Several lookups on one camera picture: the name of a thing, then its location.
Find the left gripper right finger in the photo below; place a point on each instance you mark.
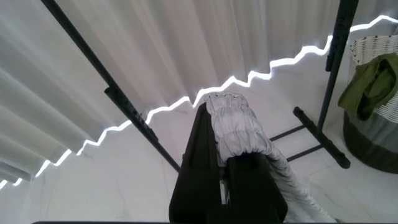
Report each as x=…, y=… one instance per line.
x=255, y=193

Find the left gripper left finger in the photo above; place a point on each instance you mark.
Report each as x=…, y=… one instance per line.
x=196, y=180

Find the pale grey shorts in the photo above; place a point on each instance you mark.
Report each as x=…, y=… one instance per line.
x=236, y=124

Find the black clothes rack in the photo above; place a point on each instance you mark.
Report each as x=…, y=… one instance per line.
x=130, y=115

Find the white laundry basket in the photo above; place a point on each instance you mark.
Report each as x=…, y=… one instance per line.
x=373, y=146

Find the green garment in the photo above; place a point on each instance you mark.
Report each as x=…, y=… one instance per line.
x=357, y=90

